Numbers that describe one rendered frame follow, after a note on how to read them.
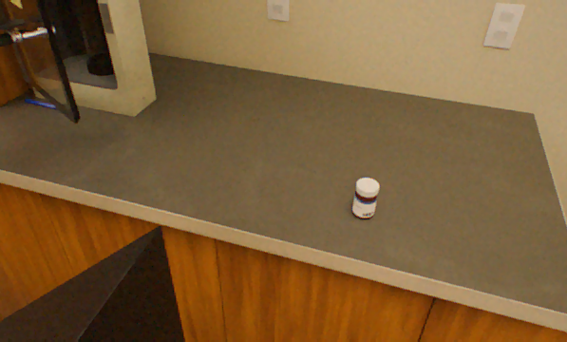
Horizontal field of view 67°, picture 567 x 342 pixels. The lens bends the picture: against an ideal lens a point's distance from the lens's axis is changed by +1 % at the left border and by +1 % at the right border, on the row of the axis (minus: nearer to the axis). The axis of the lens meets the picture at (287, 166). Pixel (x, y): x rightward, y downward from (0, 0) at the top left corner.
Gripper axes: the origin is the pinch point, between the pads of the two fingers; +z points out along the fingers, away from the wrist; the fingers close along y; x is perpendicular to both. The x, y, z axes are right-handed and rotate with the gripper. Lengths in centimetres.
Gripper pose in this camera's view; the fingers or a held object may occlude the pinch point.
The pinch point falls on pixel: (9, 30)
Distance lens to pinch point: 112.6
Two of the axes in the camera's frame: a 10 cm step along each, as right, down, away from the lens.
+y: 0.2, -8.0, -6.0
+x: -7.1, -4.3, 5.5
